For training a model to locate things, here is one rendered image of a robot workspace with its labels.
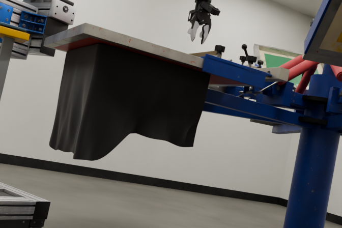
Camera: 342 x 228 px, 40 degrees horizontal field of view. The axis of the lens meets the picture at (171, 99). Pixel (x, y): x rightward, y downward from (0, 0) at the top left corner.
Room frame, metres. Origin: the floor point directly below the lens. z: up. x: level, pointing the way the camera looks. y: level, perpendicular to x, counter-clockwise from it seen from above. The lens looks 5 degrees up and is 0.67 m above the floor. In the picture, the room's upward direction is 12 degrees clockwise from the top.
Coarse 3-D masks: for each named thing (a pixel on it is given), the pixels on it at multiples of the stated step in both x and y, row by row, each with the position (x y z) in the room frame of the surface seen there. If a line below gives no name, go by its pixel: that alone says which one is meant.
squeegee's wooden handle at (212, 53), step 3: (207, 51) 2.00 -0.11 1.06; (210, 51) 1.98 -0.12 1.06; (213, 51) 1.95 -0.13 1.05; (216, 51) 1.93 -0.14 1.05; (192, 54) 2.10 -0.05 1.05; (195, 54) 2.08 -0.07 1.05; (198, 54) 2.06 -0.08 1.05; (201, 54) 2.04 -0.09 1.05; (204, 54) 2.01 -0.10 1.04; (210, 54) 1.97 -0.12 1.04; (213, 54) 1.95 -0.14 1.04; (216, 54) 1.93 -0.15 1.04
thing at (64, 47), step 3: (63, 45) 1.96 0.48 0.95; (66, 45) 1.94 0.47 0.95; (69, 45) 1.92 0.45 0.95; (72, 45) 1.90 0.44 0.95; (75, 45) 1.89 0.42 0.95; (57, 48) 2.09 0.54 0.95; (60, 48) 2.07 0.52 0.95; (63, 48) 2.05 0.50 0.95; (66, 48) 2.03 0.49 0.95; (69, 48) 2.01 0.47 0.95; (72, 48) 1.99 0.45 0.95; (75, 48) 1.97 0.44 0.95
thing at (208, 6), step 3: (204, 3) 2.09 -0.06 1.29; (207, 3) 2.09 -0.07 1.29; (204, 6) 2.09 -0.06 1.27; (207, 6) 2.06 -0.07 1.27; (210, 6) 2.05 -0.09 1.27; (213, 6) 2.09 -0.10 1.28; (207, 9) 2.06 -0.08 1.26; (210, 9) 2.04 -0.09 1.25; (213, 9) 2.03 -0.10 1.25; (216, 9) 2.04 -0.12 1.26; (210, 12) 2.04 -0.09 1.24; (213, 12) 2.03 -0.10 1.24; (216, 12) 2.04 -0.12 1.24; (219, 12) 2.04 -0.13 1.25
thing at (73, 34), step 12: (84, 24) 1.58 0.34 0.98; (60, 36) 1.85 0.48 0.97; (72, 36) 1.69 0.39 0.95; (84, 36) 1.64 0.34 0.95; (96, 36) 1.60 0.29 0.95; (108, 36) 1.62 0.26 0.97; (120, 36) 1.64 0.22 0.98; (132, 48) 1.68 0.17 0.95; (144, 48) 1.69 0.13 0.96; (156, 48) 1.71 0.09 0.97; (168, 48) 1.73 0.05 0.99; (180, 60) 1.76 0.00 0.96; (192, 60) 1.78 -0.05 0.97; (216, 84) 2.20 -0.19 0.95; (228, 84) 2.11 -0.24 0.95; (240, 84) 2.03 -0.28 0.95
